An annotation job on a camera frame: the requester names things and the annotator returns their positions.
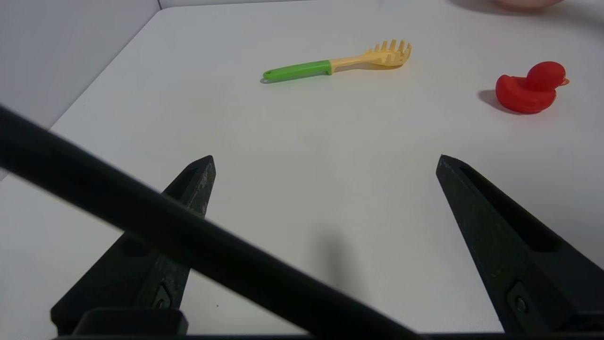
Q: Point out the red rubber duck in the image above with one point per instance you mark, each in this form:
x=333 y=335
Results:
x=524 y=94

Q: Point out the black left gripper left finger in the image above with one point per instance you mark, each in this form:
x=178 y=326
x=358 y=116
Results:
x=141 y=278

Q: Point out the pink bowl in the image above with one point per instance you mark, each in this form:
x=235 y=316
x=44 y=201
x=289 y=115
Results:
x=528 y=3

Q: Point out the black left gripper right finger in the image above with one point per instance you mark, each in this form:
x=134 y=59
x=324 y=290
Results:
x=519 y=255

